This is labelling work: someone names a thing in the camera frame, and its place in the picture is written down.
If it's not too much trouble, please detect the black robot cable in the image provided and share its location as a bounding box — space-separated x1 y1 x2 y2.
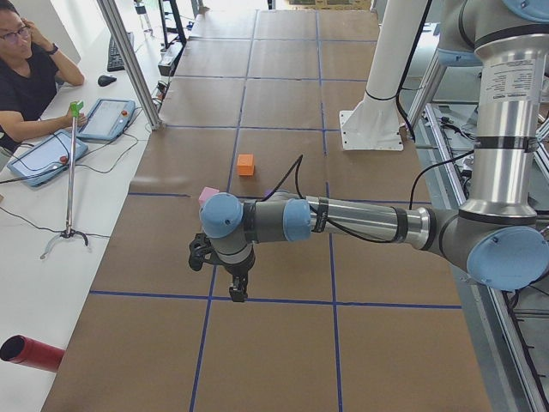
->
256 154 475 244

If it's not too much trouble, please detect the aluminium frame rail right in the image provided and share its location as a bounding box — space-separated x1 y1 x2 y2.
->
407 51 549 412

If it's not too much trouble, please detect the black computer mouse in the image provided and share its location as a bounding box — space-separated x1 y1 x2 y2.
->
97 75 117 88

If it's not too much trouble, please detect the person in black shirt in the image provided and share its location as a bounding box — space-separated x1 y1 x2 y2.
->
1 1 84 155

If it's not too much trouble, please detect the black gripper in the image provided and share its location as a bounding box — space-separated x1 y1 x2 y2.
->
224 262 250 302

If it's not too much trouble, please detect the aluminium frame post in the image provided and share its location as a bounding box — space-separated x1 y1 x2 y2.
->
97 0 163 130

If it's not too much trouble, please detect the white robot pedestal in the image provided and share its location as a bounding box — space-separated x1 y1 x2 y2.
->
340 0 431 151

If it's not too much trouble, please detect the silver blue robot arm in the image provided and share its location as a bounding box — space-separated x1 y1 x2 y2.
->
189 1 548 302

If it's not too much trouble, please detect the black keyboard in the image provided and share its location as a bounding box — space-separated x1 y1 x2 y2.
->
106 37 124 72

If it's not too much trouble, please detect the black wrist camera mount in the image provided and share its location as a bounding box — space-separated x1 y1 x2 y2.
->
188 233 215 271

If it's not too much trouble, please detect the blue teach pendant far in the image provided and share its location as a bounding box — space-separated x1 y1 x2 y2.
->
76 99 136 142

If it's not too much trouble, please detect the pink foam cube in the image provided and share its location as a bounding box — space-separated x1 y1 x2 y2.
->
198 186 220 206

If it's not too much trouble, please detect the blue teach pendant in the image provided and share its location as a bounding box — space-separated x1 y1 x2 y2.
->
7 130 72 187
76 99 136 142

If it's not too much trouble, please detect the metal reacher grabber tool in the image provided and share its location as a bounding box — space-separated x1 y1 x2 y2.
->
39 100 89 260

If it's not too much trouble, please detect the blue teach pendant near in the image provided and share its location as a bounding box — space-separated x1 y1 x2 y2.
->
7 130 72 187

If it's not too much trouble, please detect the red cylinder tube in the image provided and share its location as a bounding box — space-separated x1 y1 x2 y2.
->
1 335 65 373

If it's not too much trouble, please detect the orange foam cube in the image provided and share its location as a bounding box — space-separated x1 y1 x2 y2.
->
237 154 255 177

